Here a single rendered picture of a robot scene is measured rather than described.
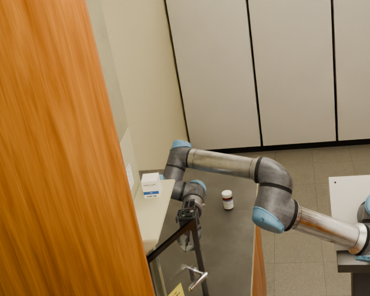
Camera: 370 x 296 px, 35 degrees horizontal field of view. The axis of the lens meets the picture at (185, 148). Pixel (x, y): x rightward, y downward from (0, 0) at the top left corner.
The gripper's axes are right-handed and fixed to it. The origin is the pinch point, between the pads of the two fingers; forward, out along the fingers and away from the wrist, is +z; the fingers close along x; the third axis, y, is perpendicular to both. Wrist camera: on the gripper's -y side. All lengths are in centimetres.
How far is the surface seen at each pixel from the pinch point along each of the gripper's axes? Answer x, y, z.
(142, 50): -55, 4, -199
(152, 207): -5.4, 23.1, 7.7
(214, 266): 2.0, -33.9, -31.9
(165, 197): -2.0, 23.1, 2.9
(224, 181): 1, -34, -96
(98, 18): -12, 79, -3
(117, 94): -12, 56, -4
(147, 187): -7.3, 27.0, 2.8
